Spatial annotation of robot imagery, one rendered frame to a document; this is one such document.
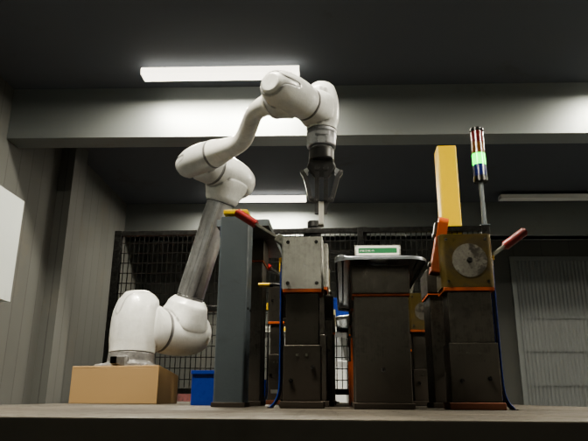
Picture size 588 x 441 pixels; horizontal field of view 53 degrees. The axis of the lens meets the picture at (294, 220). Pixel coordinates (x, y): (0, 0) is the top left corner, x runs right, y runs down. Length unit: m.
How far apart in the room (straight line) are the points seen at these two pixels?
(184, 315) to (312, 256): 0.96
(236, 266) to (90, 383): 0.77
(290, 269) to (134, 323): 0.89
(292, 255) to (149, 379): 0.82
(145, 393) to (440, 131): 3.51
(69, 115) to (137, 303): 3.34
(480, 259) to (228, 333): 0.58
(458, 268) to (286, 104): 0.68
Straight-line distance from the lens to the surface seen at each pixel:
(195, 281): 2.20
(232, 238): 1.43
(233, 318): 1.39
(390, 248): 2.99
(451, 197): 3.14
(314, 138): 1.76
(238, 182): 2.21
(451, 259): 1.30
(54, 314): 5.89
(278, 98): 1.66
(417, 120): 4.89
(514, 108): 5.12
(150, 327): 2.08
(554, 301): 9.14
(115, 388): 1.98
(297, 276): 1.28
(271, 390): 1.99
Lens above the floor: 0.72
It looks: 17 degrees up
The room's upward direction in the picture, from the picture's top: straight up
